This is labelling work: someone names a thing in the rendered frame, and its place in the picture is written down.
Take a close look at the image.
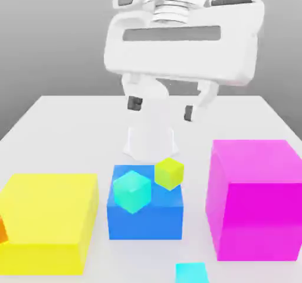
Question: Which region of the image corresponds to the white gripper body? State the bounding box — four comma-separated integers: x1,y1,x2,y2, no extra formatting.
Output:
103,0,265,87

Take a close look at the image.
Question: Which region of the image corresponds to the small lime green cube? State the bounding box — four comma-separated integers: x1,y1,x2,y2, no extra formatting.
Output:
155,157,185,191

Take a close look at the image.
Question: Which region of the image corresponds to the small turquoise cube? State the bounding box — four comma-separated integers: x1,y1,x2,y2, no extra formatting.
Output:
112,170,152,215

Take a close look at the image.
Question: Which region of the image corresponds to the small cyan cube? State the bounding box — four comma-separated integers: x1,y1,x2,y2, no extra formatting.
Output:
175,262,210,283

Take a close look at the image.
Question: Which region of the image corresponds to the small orange cube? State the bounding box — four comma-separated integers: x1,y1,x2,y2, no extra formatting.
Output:
0,216,9,244

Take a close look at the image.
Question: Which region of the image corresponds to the large magenta box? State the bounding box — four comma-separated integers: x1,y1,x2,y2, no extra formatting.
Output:
205,139,302,262

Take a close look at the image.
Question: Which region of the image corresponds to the large blue box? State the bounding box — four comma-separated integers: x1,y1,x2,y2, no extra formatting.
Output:
106,164,184,241

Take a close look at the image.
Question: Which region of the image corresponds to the large yellow box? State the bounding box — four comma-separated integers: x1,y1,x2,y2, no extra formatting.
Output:
0,173,99,276

